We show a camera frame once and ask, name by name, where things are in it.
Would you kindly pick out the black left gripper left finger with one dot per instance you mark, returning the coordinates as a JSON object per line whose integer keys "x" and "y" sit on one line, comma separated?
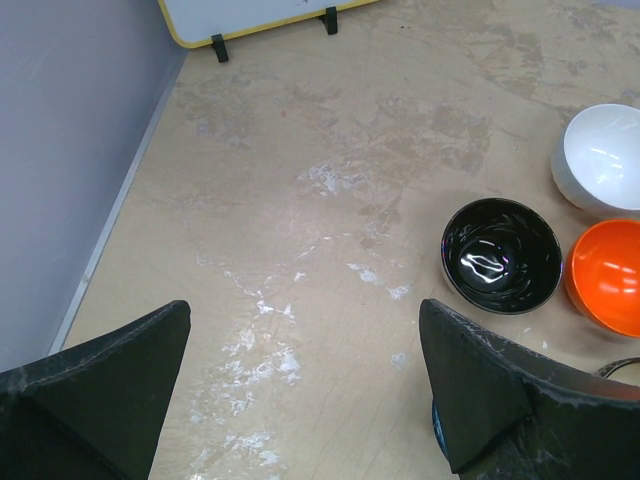
{"x": 96, "y": 410}

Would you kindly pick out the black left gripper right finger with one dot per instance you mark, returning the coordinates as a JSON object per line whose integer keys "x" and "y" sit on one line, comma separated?
{"x": 508, "y": 412}

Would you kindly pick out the blue patterned bowl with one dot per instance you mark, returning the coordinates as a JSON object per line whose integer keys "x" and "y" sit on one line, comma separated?
{"x": 437, "y": 429}

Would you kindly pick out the brown glazed bowl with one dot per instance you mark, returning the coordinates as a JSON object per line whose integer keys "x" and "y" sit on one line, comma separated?
{"x": 625, "y": 371}

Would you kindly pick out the black glossy bowl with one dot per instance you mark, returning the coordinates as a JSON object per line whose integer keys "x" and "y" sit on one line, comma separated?
{"x": 501, "y": 256}

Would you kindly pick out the orange bowl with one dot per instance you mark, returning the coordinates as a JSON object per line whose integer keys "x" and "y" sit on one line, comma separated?
{"x": 602, "y": 275}

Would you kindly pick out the white bowl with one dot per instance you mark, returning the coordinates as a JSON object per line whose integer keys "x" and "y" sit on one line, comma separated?
{"x": 596, "y": 161}

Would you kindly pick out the yellow framed whiteboard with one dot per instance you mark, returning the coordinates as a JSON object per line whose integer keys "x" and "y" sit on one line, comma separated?
{"x": 194, "y": 23}

